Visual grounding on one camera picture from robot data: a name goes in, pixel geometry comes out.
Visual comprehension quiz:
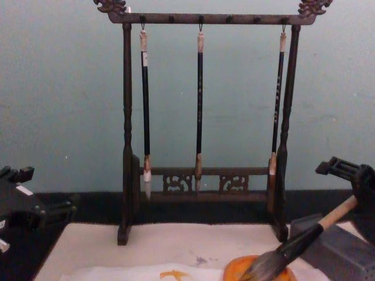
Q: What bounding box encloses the black table cloth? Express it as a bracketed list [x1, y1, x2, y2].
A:
[0, 189, 375, 281]

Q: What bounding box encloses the large brush with bamboo handle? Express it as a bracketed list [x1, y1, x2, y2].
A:
[241, 195, 357, 280]

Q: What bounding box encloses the white felt mat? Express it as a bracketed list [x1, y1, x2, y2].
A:
[33, 222, 366, 281]

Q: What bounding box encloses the dark carved wooden brush rack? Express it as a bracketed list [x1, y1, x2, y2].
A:
[93, 0, 334, 246]

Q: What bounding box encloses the black calligraphy brush, plain handle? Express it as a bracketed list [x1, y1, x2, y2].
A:
[194, 30, 205, 196]

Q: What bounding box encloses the thin black brush, white script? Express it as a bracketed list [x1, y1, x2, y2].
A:
[268, 31, 288, 211]

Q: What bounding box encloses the grey rectangular box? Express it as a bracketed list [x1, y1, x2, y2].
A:
[288, 213, 375, 281]

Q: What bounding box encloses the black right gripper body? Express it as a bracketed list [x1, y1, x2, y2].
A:
[350, 163, 375, 242]

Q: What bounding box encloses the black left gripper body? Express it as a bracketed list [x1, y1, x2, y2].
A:
[0, 176, 48, 237]

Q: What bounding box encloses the orange paint dish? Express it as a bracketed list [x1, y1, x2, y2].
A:
[223, 255, 296, 281]

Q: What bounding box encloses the white paper sheet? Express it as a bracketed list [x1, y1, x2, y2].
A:
[60, 263, 228, 281]

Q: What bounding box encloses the black brush with white label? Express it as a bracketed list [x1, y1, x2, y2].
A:
[139, 29, 154, 203]

